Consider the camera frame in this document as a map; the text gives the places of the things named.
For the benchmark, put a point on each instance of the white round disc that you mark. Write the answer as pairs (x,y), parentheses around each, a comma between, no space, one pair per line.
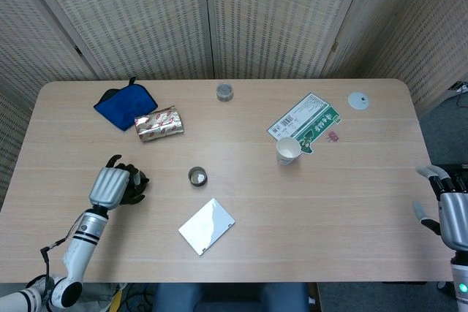
(359,101)

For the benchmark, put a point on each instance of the small patterned round jar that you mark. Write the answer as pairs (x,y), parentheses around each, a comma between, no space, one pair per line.
(224,93)

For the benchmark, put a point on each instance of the red binder clip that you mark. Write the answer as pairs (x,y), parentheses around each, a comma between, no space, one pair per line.
(333,136)

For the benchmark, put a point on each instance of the silver foil packet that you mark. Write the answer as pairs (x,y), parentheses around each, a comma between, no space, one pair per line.
(159,123)

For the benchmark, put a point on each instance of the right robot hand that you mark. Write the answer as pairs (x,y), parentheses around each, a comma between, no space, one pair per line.
(453,217)

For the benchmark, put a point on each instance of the silver folding mirror case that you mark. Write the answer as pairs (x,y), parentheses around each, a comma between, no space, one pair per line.
(206,226)

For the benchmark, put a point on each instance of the blue padded seat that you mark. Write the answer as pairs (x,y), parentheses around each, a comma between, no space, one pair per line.
(234,301)

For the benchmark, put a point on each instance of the olive green cloth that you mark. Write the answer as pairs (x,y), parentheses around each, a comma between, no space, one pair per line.
(98,297)

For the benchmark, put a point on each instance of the green white flat package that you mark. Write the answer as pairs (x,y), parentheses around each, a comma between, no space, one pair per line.
(307,114)

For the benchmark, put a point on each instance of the black teapot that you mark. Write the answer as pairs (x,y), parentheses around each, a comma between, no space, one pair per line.
(139,195)

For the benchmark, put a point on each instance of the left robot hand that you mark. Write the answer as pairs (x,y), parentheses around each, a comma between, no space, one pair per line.
(108,188)

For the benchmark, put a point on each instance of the blue cloth pouch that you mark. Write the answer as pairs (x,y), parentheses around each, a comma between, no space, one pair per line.
(124,103)

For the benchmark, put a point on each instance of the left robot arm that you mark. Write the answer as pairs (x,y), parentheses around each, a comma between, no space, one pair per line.
(84,239)

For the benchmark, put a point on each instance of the woven folding screen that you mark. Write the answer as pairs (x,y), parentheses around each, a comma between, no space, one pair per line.
(146,16)

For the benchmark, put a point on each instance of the white paper cup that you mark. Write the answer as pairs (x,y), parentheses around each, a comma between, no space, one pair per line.
(287,147)

